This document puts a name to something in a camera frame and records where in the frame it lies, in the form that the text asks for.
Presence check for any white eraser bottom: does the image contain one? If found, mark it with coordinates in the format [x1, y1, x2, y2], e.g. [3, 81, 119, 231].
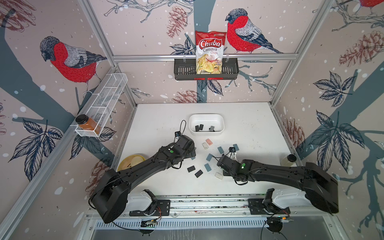
[215, 172, 224, 180]

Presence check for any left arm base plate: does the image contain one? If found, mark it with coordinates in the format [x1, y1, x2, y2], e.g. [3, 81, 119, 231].
[129, 200, 171, 217]

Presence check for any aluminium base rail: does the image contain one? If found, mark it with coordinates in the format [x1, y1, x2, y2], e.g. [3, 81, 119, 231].
[85, 194, 334, 220]

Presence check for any blue eraser lower centre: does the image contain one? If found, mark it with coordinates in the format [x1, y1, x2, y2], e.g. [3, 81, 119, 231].
[204, 164, 212, 172]

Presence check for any white eraser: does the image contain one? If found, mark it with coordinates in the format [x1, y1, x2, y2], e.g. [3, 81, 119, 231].
[215, 172, 224, 180]
[202, 143, 209, 150]

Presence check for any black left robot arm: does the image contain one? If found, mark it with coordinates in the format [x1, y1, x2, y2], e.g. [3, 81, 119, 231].
[90, 135, 196, 224]

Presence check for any clear acrylic wall shelf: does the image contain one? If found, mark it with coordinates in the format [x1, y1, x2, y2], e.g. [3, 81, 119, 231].
[75, 73, 128, 138]

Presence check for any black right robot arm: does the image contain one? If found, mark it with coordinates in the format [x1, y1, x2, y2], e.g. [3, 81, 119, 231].
[217, 155, 339, 216]

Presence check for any blue eraser upper middle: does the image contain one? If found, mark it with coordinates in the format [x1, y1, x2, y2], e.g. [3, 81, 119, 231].
[218, 147, 224, 155]

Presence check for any white storage box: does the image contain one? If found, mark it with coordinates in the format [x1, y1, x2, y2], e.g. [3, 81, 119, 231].
[187, 114, 225, 136]

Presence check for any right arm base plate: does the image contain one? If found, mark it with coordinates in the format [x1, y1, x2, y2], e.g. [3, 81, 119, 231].
[248, 199, 291, 216]

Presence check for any Chuba cassava chips bag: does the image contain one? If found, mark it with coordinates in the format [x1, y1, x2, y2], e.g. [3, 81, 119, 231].
[195, 31, 227, 74]

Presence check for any blue eraser upper right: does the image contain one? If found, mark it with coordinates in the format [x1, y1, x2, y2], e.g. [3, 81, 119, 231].
[233, 144, 240, 152]

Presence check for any black eraser bottom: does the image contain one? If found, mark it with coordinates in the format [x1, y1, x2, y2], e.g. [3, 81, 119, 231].
[195, 170, 203, 178]

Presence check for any orange spice jar black lid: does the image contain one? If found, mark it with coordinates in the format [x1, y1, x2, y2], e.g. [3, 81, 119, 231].
[75, 114, 101, 135]

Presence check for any pink eraser upper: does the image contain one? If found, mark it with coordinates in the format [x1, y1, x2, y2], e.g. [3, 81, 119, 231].
[206, 139, 213, 146]

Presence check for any black wire wall basket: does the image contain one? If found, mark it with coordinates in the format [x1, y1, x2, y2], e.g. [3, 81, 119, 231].
[174, 58, 239, 81]

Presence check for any white eraser upper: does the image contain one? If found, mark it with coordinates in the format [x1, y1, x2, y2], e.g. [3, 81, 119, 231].
[202, 143, 209, 150]

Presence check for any clear jar black lid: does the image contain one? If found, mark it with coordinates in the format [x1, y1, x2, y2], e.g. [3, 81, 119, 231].
[280, 154, 297, 167]

